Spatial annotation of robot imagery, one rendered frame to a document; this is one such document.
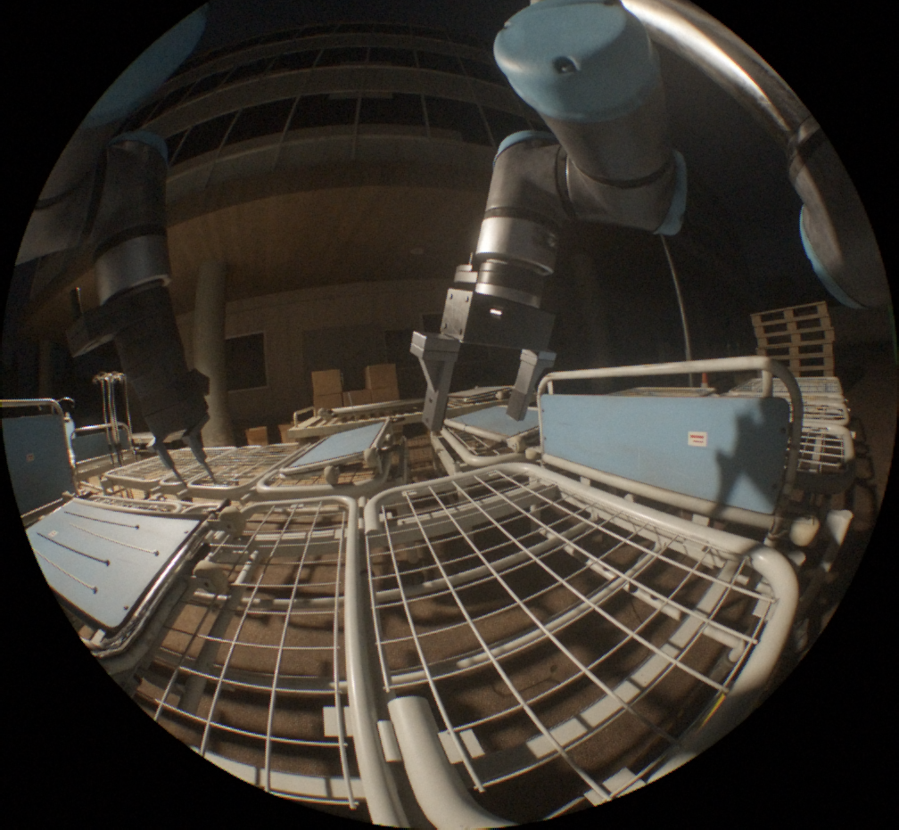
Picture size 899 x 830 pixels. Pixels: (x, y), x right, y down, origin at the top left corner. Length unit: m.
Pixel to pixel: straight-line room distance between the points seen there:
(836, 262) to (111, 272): 0.66
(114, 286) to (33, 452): 1.31
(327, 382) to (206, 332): 2.38
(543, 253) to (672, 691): 0.98
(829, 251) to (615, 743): 0.90
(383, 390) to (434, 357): 3.56
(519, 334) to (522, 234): 0.11
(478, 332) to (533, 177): 0.17
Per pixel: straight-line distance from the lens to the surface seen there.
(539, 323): 0.32
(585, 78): 0.16
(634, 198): 0.25
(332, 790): 0.39
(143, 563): 0.61
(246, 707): 1.04
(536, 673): 0.90
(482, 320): 0.26
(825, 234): 0.40
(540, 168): 0.30
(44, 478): 1.57
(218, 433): 4.80
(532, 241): 0.28
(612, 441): 0.68
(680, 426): 0.57
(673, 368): 0.56
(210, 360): 4.84
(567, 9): 0.20
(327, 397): 3.75
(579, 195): 0.29
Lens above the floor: 0.81
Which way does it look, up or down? 1 degrees down
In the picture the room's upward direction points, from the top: 7 degrees counter-clockwise
